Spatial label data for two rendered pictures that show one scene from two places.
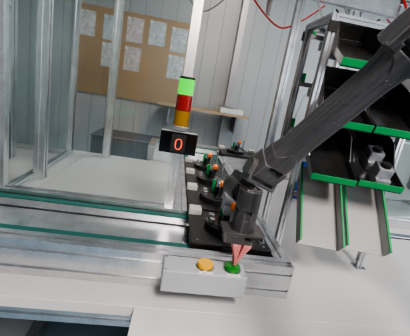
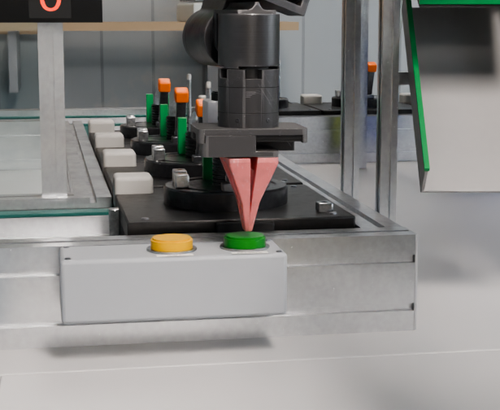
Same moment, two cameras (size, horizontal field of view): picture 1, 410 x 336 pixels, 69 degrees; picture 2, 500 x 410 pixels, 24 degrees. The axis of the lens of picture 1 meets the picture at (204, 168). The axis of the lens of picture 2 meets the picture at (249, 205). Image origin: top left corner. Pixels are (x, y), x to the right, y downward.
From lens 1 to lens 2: 48 cm
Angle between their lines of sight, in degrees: 6
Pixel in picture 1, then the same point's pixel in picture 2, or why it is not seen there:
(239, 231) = (237, 123)
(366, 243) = not seen: outside the picture
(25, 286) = not seen: outside the picture
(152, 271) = (35, 303)
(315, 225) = (467, 141)
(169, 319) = (99, 380)
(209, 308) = (204, 359)
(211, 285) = (194, 285)
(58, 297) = not seen: outside the picture
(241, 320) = (290, 365)
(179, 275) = (105, 271)
